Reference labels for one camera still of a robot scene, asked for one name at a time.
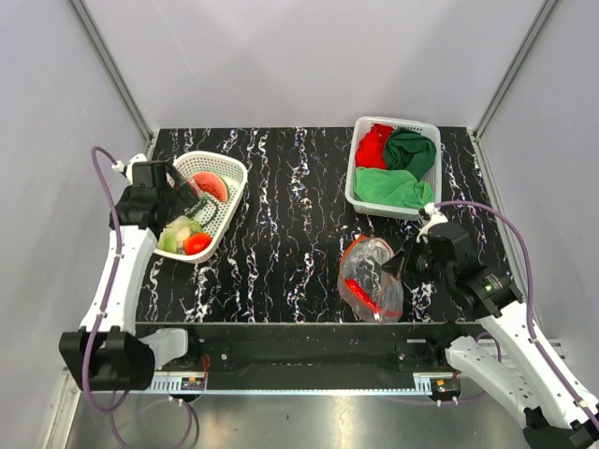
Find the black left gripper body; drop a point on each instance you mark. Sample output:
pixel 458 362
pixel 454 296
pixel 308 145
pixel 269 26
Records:
pixel 178 206

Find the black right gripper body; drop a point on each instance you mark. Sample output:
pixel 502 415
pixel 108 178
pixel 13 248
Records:
pixel 419 264

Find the fake green leafy sprig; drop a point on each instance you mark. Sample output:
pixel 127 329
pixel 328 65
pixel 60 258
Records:
pixel 205 211

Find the fake watermelon slice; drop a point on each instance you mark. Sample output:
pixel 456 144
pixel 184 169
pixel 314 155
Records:
pixel 212 184

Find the clear zip top bag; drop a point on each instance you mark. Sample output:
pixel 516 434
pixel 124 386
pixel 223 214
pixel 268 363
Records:
pixel 364 258

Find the fake white cauliflower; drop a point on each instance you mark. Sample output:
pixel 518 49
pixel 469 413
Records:
pixel 174 235

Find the fake red tomato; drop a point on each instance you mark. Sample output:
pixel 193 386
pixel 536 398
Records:
pixel 197 243

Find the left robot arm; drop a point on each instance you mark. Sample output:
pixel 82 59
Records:
pixel 105 354

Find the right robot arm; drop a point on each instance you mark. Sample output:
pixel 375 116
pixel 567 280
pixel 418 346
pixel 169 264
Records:
pixel 552 407

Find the fake red chili pepper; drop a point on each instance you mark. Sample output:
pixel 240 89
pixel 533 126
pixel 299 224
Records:
pixel 373 300

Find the white oval perforated basket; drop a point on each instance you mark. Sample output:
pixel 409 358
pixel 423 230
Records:
pixel 234 173

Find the light green cloth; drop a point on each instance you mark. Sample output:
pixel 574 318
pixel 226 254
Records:
pixel 394 188

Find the dark green cloth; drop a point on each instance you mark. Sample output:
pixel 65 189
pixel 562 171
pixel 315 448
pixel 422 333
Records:
pixel 408 150

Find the red cloth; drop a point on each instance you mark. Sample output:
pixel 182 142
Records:
pixel 371 147

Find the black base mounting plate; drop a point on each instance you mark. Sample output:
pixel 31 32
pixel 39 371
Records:
pixel 316 358

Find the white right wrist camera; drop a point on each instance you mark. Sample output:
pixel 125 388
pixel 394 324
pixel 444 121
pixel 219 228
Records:
pixel 432 217

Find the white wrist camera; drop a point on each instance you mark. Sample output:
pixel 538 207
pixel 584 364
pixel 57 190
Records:
pixel 432 217
pixel 126 169

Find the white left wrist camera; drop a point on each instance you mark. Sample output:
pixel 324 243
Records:
pixel 126 169

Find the left aluminium frame post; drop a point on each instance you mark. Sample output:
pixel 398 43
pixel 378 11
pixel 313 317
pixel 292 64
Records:
pixel 91 30

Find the aluminium frame post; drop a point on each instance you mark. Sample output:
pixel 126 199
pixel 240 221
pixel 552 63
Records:
pixel 538 26
pixel 91 30

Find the white slotted cable duct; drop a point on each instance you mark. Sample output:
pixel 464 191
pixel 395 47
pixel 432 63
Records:
pixel 178 385

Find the right aluminium frame post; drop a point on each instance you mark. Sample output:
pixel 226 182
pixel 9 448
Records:
pixel 538 26

